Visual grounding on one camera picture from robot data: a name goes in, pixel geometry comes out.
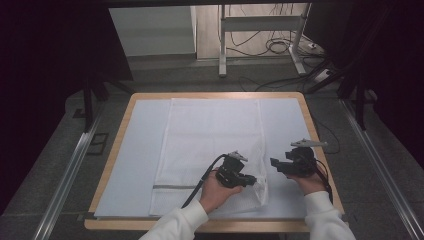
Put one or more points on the white power strip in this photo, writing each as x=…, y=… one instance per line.
x=322, y=75

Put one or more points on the person's right hand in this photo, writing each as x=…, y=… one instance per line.
x=311, y=185

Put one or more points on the wooden-edged table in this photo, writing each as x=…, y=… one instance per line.
x=116, y=225

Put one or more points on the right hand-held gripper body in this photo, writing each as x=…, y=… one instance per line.
x=301, y=160

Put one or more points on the white metal desk frame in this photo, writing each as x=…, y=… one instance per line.
x=260, y=23

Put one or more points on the white cabinet panel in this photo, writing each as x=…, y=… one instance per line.
x=151, y=31

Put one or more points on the small black floor frame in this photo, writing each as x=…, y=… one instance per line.
x=98, y=144

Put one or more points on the dark curtain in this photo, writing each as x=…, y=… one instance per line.
x=396, y=66
x=40, y=83

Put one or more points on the black metal stand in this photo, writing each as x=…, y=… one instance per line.
x=360, y=106
x=88, y=106

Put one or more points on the person's left hand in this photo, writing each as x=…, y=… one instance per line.
x=215, y=196

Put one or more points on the aluminium floor rail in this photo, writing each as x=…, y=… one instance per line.
x=71, y=170
x=383, y=173

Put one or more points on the white mesh laundry bag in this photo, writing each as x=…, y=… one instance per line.
x=206, y=133

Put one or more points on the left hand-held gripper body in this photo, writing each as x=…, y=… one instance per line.
x=230, y=173

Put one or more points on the white table mat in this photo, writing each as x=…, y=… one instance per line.
x=140, y=150

